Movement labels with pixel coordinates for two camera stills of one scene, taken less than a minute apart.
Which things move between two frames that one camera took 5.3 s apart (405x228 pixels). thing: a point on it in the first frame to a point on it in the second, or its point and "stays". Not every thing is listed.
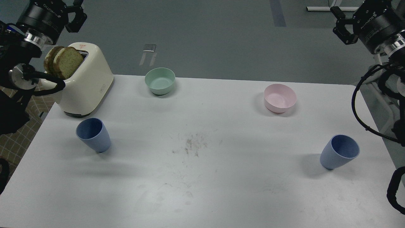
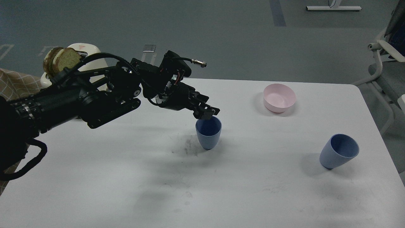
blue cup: x=93 y=132 to x=208 y=130
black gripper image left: x=48 y=18 to x=165 y=85
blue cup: x=339 y=151 stays
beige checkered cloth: x=12 y=144 to x=14 y=84
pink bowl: x=278 y=97 stays
